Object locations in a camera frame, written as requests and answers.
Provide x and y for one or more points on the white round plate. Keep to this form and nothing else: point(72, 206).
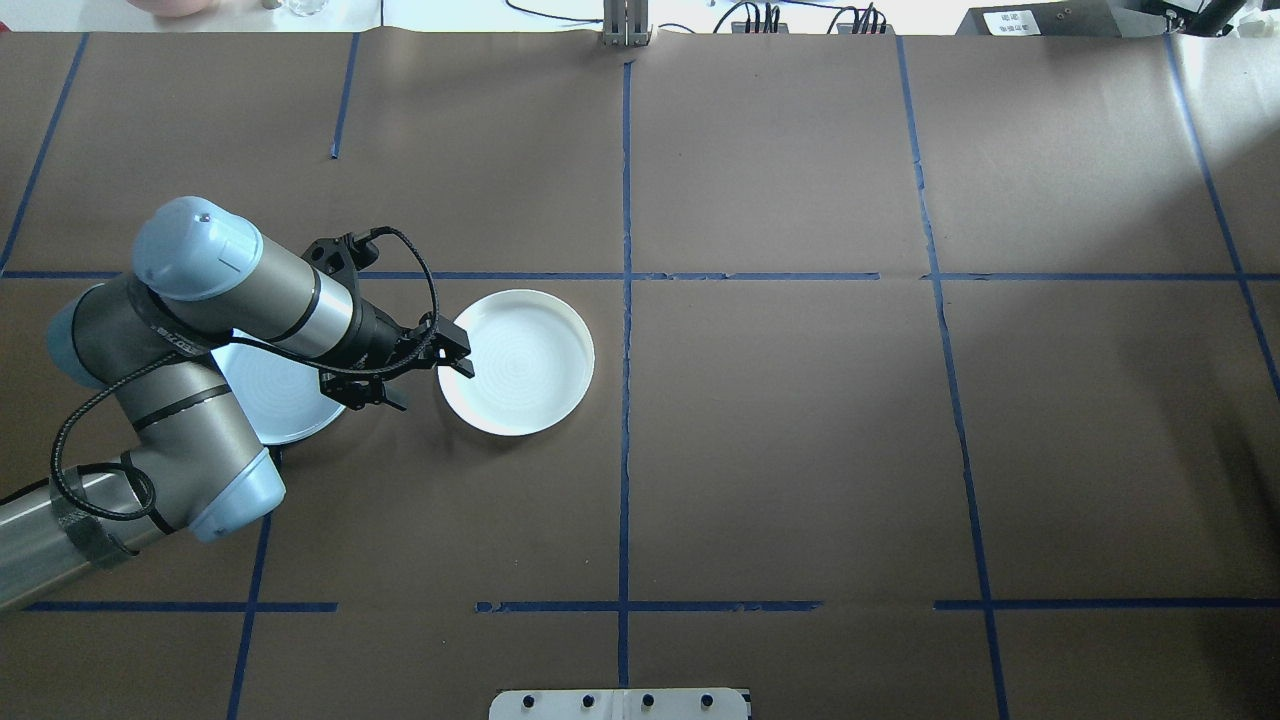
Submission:
point(520, 365)

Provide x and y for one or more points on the light blue round plate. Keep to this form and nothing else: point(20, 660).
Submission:
point(275, 405)

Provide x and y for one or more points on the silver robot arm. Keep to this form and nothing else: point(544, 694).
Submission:
point(200, 430)

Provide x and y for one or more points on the clear drinking glass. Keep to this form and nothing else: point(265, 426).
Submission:
point(304, 6)

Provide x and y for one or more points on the white pole stand with base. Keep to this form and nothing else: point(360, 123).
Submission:
point(620, 706)

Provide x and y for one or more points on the black box with white label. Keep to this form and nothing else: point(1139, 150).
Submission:
point(1060, 20)

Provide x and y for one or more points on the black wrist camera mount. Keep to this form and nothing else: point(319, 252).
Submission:
point(330, 255)

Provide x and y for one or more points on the aluminium profile post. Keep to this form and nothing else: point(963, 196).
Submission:
point(626, 25)

